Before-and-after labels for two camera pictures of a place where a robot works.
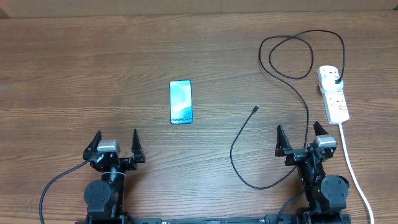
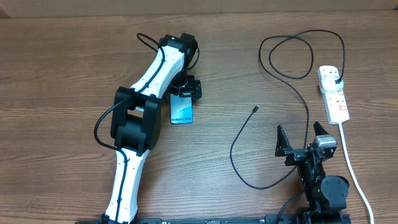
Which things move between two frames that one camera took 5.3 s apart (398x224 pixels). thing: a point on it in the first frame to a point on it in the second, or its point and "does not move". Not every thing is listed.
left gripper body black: [126, 163] to [189, 89]
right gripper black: [293, 155] does not move
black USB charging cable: [285, 37] does not move
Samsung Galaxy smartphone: [181, 102] does not move
